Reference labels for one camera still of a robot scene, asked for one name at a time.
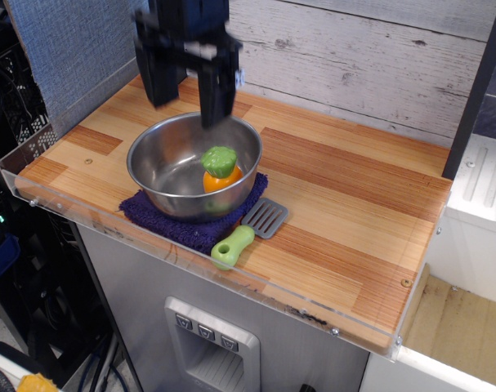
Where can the stainless steel bowl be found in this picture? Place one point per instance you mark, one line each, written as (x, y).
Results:
(165, 161)

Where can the clear acrylic table guard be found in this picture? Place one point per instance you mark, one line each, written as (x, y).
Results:
(362, 205)

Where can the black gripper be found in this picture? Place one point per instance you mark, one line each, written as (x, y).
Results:
(169, 25)

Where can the orange toy carrot green top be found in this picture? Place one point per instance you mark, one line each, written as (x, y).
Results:
(220, 168)

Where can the blue fabric panel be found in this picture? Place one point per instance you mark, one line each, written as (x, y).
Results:
(80, 52)

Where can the silver toy fridge cabinet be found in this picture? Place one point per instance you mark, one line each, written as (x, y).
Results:
(184, 332)

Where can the purple towel cloth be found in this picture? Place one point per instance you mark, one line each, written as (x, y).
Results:
(200, 237)

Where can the black plastic crate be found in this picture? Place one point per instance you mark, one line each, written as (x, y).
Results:
(22, 110)

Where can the black support post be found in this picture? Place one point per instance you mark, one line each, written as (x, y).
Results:
(472, 108)
(181, 75)

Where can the grey spatula green handle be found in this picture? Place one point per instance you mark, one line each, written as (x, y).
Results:
(262, 220)

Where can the white toy sink counter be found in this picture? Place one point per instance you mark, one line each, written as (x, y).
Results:
(450, 338)

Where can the black left support post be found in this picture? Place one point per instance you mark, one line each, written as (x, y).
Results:
(181, 75)

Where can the black right support post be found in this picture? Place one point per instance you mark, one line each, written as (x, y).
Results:
(472, 108)

